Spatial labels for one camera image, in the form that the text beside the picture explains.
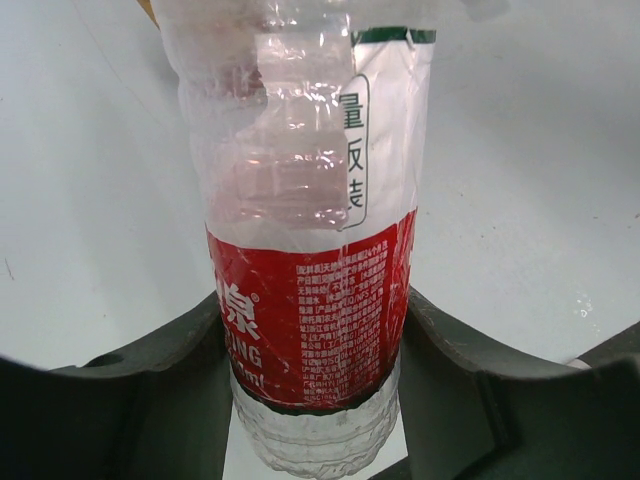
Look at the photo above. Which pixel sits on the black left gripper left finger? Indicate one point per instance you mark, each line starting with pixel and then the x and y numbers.
pixel 157 408

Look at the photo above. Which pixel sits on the amber tea bottle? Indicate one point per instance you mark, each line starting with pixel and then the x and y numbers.
pixel 147 8

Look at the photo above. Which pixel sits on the red cap water bottle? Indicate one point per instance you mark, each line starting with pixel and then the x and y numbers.
pixel 307 124

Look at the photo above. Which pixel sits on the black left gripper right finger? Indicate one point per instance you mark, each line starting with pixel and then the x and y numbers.
pixel 474 408

